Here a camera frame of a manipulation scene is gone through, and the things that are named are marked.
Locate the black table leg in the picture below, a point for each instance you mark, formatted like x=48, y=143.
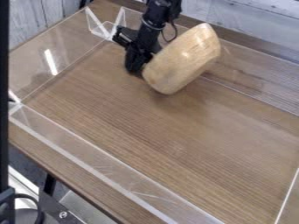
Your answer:
x=50, y=184

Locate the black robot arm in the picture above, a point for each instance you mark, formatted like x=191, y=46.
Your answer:
x=162, y=12

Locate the brown wooden bowl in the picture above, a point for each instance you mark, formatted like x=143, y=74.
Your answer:
x=183, y=60

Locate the black vertical pole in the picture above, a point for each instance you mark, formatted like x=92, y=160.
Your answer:
x=7, y=191

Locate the metal bracket with screw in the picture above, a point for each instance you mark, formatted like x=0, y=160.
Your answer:
x=56, y=214

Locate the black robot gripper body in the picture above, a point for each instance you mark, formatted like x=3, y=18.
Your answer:
x=140, y=43

